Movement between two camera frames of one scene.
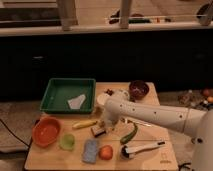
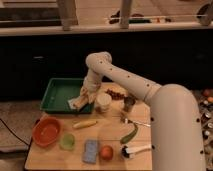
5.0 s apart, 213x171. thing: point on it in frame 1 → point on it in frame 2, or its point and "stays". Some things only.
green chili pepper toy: x=124 y=140 stays
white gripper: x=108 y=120 → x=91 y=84
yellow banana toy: x=84 y=124 stays
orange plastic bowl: x=46 y=130 stays
